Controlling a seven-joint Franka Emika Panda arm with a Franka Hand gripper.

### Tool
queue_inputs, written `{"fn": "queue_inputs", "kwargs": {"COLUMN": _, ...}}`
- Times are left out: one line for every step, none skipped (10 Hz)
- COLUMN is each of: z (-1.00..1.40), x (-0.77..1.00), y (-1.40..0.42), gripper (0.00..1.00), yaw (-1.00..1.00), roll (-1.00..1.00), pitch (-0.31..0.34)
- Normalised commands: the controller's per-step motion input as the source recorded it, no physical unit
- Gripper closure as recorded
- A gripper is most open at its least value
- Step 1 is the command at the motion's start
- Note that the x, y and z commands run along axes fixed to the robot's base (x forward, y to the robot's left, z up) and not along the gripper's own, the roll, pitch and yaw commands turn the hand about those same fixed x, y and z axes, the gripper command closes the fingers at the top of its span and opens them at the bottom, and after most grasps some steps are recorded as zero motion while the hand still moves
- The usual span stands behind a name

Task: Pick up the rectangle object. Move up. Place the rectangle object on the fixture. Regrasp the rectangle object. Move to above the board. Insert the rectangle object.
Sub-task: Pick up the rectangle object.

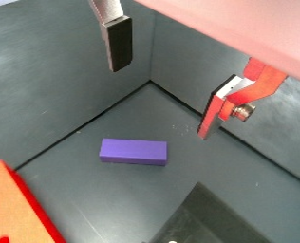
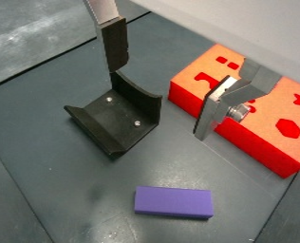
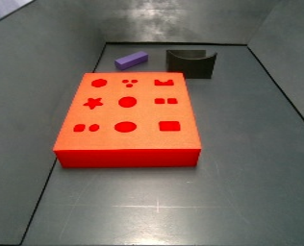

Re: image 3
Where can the purple rectangular block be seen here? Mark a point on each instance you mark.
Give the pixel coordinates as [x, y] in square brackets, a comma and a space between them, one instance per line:
[132, 60]

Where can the red shape-sorting board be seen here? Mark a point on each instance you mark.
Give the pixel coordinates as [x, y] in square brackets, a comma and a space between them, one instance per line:
[130, 120]

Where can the black curved fixture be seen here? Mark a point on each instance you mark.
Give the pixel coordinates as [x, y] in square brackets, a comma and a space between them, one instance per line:
[193, 62]

